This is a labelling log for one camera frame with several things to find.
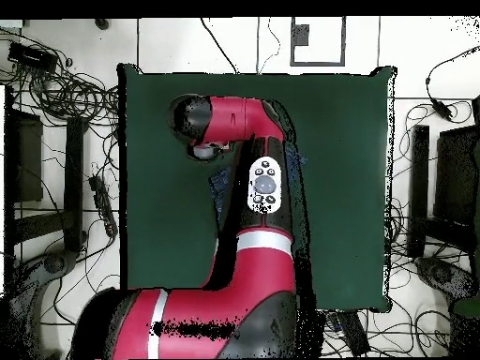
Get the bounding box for blue denim jeans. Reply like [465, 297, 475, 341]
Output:
[207, 143, 308, 213]

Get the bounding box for black flat box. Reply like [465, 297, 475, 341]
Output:
[3, 107, 45, 204]
[433, 125, 480, 228]

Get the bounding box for dark green table cloth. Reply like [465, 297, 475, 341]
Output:
[117, 63, 397, 314]

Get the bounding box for black upright bar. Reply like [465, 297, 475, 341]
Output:
[407, 125, 431, 259]
[62, 117, 86, 253]

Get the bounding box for long black power strip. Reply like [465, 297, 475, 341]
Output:
[326, 310, 372, 357]

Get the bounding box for black power adapter box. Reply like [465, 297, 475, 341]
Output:
[7, 41, 59, 73]

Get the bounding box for thick black floor cable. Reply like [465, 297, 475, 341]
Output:
[200, 16, 240, 75]

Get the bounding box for grey square floor frame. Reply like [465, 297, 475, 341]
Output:
[290, 16, 347, 68]

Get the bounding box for thin black floor cable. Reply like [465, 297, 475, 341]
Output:
[257, 16, 282, 75]

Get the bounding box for black cable tangle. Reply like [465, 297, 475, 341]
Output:
[10, 55, 120, 127]

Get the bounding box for black cable with inline adapter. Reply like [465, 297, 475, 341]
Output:
[425, 46, 480, 122]

